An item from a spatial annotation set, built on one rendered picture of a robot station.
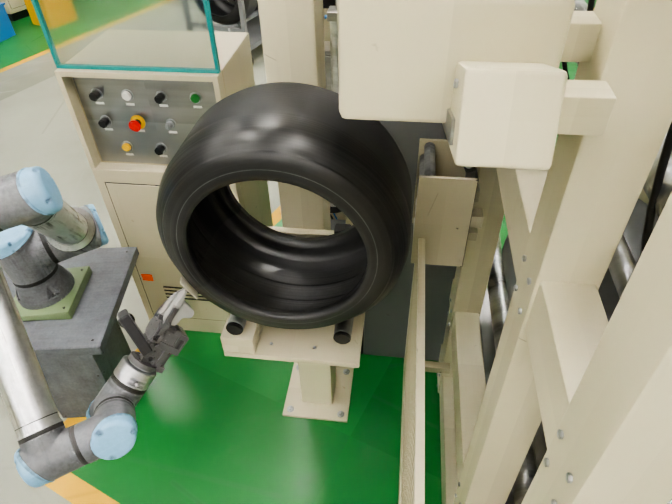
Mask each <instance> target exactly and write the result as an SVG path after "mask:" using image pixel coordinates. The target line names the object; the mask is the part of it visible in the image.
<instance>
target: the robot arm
mask: <svg viewBox="0 0 672 504"><path fill-rule="evenodd" d="M108 242H109V239H108V237H107V234H106V232H105V230H104V227H103V225H102V222H101V220H100V218H99V216H98V213H97V211H96V209H95V206H94V205H93V204H89V205H84V206H82V207H76V206H70V205H69V204H68V203H67V202H65V201H64V200H63V199H62V196H61V193H60V191H59V189H58V187H57V185H56V183H55V181H54V180H53V178H52V177H51V176H50V174H49V173H48V172H47V171H46V170H45V169H44V168H42V167H39V166H33V167H29V168H28V167H26V168H22V169H20V170H19V171H16V172H13V173H10V174H6V175H3V176H0V393H1V396H2V399H3V401H4V404H5V406H6V409H7V412H8V414H9V417H10V420H11V422H12V425H13V427H14V430H15V433H16V435H17V441H18V444H19V447H20V448H19V449H17V451H16V452H15V454H14V462H15V464H16V469H17V471H18V473H19V475H20V477H21V478H22V479H23V481H24V482H25V483H26V484H28V485H29V486H31V487H34V488H37V487H41V486H43V485H45V484H47V483H52V482H54V481H55V480H56V479H58V478H60V477H62V476H64V475H66V474H68V473H70V472H72V471H75V470H77V469H79V468H81V467H83V466H85V465H87V464H89V463H92V462H94V461H96V460H98V459H105V460H114V459H118V458H120V457H122V456H124V455H126V454H127V453H128V452H129V451H130V450H131V449H132V447H133V446H134V444H135V442H136V438H137V432H138V426H137V422H136V412H135V407H136V405H137V404H138V402H139V401H140V399H141V398H142V396H143V395H144V393H145V392H146V390H147V388H148V387H149V385H150V384H151V382H152V381H153V380H154V378H155V377H156V371H157V372H159V373H161V374H162V373H163V371H164V370H165V368H164V365H165V363H166V362H167V360H168V359H169V357H172V356H171V355H174V356H173V357H175V356H178V354H179V353H180V351H181V350H182V348H183V347H184V345H185V344H186V343H187V341H188V340H189V338H188V336H187V334H186V333H185V331H184V329H183V328H182V327H181V326H179V325H177V324H178V323H179V321H180V320H181V319H183V318H192V317H193V315H194V310H193V309H192V308H191V306H190V305H189V304H188V303H187V302H186V301H185V300H184V299H185V297H186V294H187V290H186V289H185V288H182V289H180V290H178V291H177V292H175V293H174V294H173V295H171V296H170V297H169V298H168V299H167V300H166V301H165V302H164V303H163V304H162V305H161V306H160V307H159V309H158V310H157V311H156V313H155V315H154V316H153V318H152V319H151V320H150V321H149V323H148V325H147V327H146V329H145V333H144V334H143V333H142V331H141V330H140V328H139V327H138V325H137V324H136V322H135V317H134V316H133V315H132V314H131V313H129V312H128V310H127V309H123V310H121V311H120V312H118V313H117V316H118V323H119V325H120V326H121V327H122V328H124V329H125V330H126V332H127V333H128V335H129V336H130V338H131V339H132V341H133V342H134V344H135V345H136V346H137V348H138V349H139V351H140V352H141V353H140V352H137V351H132V352H131V353H130V355H125V356H123V358H122V359H121V361H120V362H119V364H118V365H117V367H116V368H115V370H114V372H113V373H112V374H111V376H110V377H109V379H108V380H107V382H106V383H105V385H104V386H103V388H102V389H101V391H100V392H99V394H98V395H97V396H96V398H95V399H94V400H93V401H92V402H91V404H90V405H89V408H88V410H87V412H86V420H83V421H81V422H79V423H77V424H74V425H72V426H69V427H67V428H66V427H65V425H64V423H63V420H62V419H61V418H60V416H59V413H58V410H57V408H56V405H55V403H54V400H53V398H52V395H51V393H50V390H49V388H48V385H47V383H46V380H45V377H44V375H43V372H42V370H41V367H40V365H39V362H38V360H37V357H36V355H35V352H34V349H33V347H32V344H31V342H30V339H29V337H28V334H27V332H26V329H25V327H24V324H23V321H22V319H21V316H20V314H19V311H18V309H17V306H16V304H15V301H14V299H13V296H12V294H11V291H10V288H9V286H8V283H7V281H6V278H5V276H4V273H3V271H2V269H3V270H4V271H5V273H6V274H7V276H8V277H9V278H10V280H11V281H12V283H13V284H14V286H15V292H16V298H17V301H18V302H19V303H20V305H21V306H22V307H23V308H25V309H29V310H38V309H43V308H46V307H49V306H52V305H54V304H56V303H57V302H59V301H61V300H62V299H63V298H65V297H66V296H67V295H68V294H69V293H70V291H71V290H72V288H73V286H74V283H75V280H74V277H73V275H72V273H71V272H70V271H69V270H68V269H66V268H64V267H63V266H62V265H60V264H59V262H61V261H64V260H67V259H70V258H72V257H75V256H78V255H80V254H83V253H86V252H88V251H91V250H94V249H96V248H100V247H102V246H103V245H106V244H107V243H108ZM1 267H2V268H1Z"/></svg>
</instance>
